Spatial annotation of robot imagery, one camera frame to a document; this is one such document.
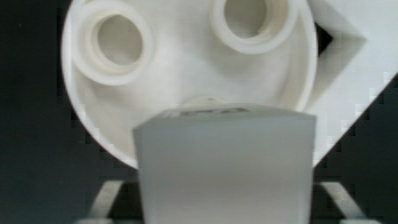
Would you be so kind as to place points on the white U-shaped fence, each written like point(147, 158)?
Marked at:
point(357, 64)

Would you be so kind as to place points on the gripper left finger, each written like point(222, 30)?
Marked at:
point(115, 208)

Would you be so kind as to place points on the white stool leg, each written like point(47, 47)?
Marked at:
point(225, 165)

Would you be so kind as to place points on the white round stool seat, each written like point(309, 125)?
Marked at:
point(167, 53)

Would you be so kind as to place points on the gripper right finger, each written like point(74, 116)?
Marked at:
point(353, 215)

